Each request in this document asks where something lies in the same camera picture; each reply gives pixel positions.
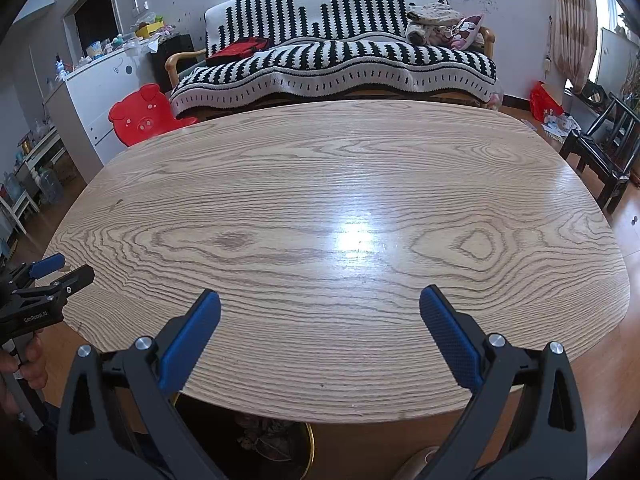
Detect clutter of bottles and boxes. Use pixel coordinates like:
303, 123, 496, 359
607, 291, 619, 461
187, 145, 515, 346
52, 10, 181, 81

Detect wooden sofa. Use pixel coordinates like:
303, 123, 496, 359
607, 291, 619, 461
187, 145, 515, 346
165, 0, 498, 111

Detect white board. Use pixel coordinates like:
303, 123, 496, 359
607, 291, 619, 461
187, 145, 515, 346
597, 27, 640, 98

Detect striped covered sofa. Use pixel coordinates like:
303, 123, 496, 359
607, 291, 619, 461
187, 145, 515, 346
170, 0, 498, 118

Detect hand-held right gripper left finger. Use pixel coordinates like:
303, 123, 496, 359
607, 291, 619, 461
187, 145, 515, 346
56, 289, 223, 480

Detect black bin with gold rim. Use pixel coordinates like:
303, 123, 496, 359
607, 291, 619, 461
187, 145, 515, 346
175, 394, 317, 480

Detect white low table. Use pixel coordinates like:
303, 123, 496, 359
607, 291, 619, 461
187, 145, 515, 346
0, 127, 68, 236

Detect beige cloth bundle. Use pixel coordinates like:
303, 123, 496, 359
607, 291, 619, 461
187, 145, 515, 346
405, 2, 466, 43

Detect pale slipper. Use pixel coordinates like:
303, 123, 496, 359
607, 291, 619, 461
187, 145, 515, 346
395, 447, 441, 480

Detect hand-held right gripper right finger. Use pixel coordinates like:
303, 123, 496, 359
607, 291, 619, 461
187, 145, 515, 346
419, 285, 588, 480

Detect white cabinet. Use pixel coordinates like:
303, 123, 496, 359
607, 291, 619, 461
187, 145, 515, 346
42, 40, 176, 181

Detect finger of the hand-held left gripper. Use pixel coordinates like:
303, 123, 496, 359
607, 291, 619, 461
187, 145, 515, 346
20, 254, 67, 282
15, 265, 96, 306

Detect red bag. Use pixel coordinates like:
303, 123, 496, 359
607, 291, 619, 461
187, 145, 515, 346
529, 81, 563, 122

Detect person's left hand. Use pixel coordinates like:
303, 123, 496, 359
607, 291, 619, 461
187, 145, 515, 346
0, 335, 48, 397

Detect black side cabinet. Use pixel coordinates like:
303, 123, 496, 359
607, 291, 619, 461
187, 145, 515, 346
152, 34, 196, 83

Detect pink and white cushion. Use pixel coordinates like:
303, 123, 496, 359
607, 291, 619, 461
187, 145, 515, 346
447, 15, 486, 51

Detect red pig-shaped stool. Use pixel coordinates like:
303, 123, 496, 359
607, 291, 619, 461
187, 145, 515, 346
108, 84, 199, 147

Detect beige patterned curtain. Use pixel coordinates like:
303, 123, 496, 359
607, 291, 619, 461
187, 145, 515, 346
550, 0, 598, 93

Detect black wooden chair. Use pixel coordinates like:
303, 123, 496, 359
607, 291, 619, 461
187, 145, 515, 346
559, 92, 640, 216

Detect clear water bottle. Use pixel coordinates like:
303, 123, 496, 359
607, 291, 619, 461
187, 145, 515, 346
37, 165, 66, 206
2, 172, 26, 202

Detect scattered papers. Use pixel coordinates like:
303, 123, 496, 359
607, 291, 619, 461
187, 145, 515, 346
542, 112, 581, 138

